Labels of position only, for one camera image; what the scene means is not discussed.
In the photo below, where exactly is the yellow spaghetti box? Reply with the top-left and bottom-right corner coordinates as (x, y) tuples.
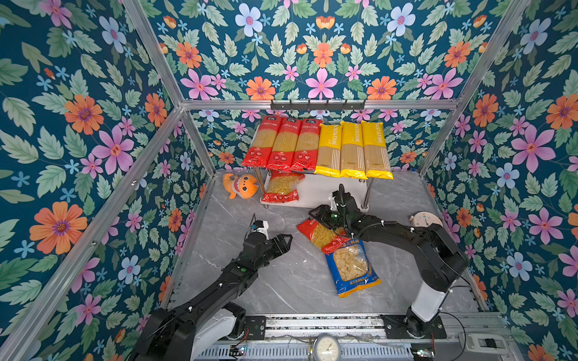
(340, 122), (367, 180)
(315, 125), (343, 177)

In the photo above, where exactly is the round gauge front rail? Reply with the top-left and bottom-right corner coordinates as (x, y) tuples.
(312, 333), (342, 361)

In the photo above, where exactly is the white two-tier shelf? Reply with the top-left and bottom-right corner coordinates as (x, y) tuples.
(253, 167), (374, 212)

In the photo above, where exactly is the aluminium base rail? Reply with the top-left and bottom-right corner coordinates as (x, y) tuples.
(135, 313), (516, 361)

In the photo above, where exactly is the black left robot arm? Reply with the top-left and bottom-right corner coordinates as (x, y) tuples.
(130, 230), (293, 360)

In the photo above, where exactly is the red macaroni bag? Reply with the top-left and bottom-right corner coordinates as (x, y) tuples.
(297, 218), (351, 254)
(262, 171), (305, 204)

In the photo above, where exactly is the black hook rail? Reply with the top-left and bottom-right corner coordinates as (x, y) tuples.
(269, 99), (366, 112)

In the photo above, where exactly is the grey control box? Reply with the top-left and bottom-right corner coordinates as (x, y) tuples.
(459, 333), (509, 356)

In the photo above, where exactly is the red macaroni bag front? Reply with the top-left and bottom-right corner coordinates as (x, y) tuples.
(262, 171), (305, 204)

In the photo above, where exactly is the yellow spaghetti box back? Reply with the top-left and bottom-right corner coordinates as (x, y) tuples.
(315, 125), (343, 177)

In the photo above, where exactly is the round white clock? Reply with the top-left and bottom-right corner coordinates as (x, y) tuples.
(409, 211), (443, 228)

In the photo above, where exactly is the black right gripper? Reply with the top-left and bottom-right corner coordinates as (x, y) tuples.
(308, 204), (350, 230)

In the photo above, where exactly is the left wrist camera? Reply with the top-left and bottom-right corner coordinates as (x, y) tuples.
(251, 220), (269, 239)

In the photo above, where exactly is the yellow spaghetti box hidden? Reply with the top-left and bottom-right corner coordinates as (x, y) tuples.
(361, 122), (394, 180)

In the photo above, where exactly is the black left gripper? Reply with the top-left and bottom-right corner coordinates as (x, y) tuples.
(254, 233), (294, 272)

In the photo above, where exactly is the blue pasta bag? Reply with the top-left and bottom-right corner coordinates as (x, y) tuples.
(325, 239), (381, 298)

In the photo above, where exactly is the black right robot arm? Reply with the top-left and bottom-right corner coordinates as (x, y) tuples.
(309, 185), (469, 338)

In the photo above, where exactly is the red spaghetti bag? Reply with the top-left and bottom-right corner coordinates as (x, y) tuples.
(242, 116), (283, 168)
(290, 119), (323, 171)
(266, 118), (303, 171)

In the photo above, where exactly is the yellow spaghetti box front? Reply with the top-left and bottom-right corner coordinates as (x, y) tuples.
(340, 122), (367, 180)

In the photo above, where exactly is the orange plush toy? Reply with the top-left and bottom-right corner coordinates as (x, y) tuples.
(222, 173), (259, 199)

